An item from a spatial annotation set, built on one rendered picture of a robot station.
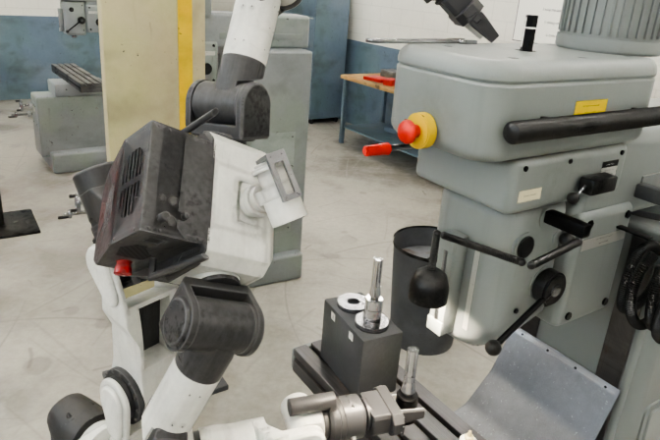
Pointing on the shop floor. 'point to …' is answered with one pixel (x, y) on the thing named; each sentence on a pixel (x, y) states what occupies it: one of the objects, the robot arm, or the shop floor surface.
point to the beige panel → (149, 40)
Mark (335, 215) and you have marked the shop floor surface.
